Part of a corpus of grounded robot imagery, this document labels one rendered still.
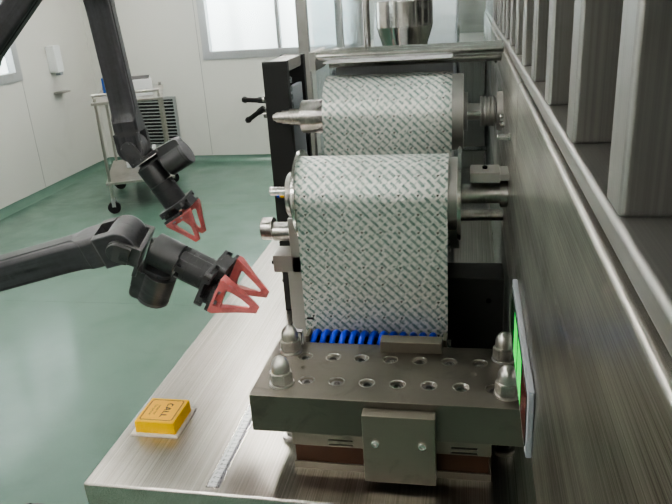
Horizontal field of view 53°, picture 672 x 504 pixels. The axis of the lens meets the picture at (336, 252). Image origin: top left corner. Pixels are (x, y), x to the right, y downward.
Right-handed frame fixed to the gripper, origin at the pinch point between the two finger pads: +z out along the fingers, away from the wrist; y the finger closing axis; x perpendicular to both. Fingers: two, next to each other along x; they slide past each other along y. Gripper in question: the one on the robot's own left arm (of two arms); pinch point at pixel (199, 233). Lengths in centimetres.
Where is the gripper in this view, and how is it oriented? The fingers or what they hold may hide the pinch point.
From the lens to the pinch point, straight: 162.5
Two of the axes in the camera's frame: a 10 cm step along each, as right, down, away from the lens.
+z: 5.5, 7.9, 2.7
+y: 0.5, -3.6, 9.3
